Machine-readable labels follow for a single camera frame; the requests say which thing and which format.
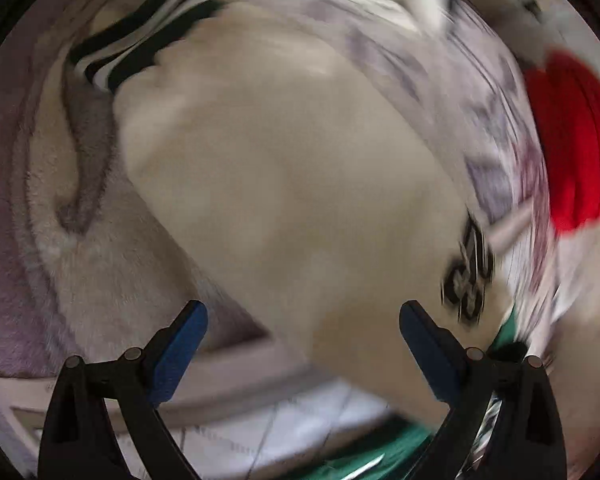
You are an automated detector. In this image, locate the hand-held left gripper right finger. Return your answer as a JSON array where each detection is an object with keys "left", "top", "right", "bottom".
[{"left": 399, "top": 300, "right": 568, "bottom": 480}]

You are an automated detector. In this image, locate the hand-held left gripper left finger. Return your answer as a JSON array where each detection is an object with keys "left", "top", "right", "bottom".
[{"left": 37, "top": 300, "right": 209, "bottom": 480}]

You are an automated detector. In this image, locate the green and cream varsity jacket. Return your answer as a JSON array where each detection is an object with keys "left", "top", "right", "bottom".
[{"left": 67, "top": 0, "right": 531, "bottom": 480}]

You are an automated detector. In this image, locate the floral blanket with purple border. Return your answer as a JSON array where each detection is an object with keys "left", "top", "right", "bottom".
[{"left": 0, "top": 0, "right": 566, "bottom": 480}]

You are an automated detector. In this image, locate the red cloth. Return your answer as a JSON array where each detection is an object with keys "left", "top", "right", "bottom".
[{"left": 522, "top": 50, "right": 600, "bottom": 233}]

